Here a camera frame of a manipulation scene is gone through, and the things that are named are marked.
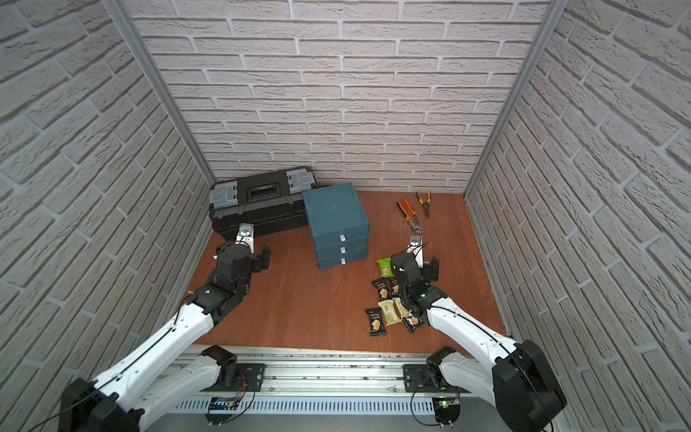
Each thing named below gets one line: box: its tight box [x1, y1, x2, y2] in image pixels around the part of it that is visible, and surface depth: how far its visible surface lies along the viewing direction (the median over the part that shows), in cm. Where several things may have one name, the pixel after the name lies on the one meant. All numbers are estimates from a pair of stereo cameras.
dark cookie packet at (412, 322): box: [402, 315, 423, 333], surface depth 85 cm
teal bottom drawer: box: [317, 252, 368, 271], surface depth 96 cm
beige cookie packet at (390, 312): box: [377, 298, 403, 327], surface depth 87 cm
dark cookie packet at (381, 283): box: [370, 277, 393, 292], surface depth 92 cm
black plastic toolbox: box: [208, 166, 318, 239], surface depth 97 cm
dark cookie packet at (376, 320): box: [365, 306, 388, 337], surface depth 85 cm
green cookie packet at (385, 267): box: [376, 257, 395, 279], surface depth 97 cm
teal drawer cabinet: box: [302, 181, 370, 271], surface depth 87 cm
